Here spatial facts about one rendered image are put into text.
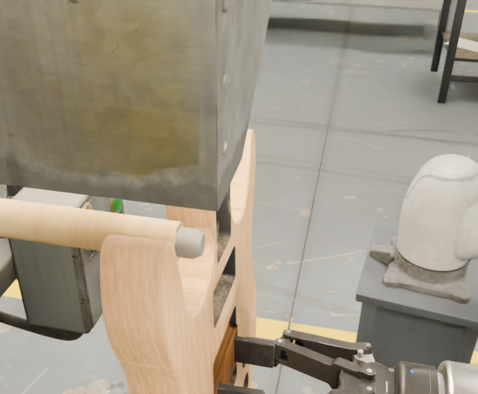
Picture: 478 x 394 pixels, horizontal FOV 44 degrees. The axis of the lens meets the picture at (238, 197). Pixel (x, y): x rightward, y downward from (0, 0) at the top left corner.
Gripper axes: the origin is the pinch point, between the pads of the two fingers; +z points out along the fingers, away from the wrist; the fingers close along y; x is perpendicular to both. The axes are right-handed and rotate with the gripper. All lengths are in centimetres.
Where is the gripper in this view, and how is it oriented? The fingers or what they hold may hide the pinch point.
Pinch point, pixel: (229, 372)
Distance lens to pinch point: 63.4
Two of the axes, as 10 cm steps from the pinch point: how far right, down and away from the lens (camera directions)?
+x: 0.3, -9.1, -4.2
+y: 2.0, -4.1, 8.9
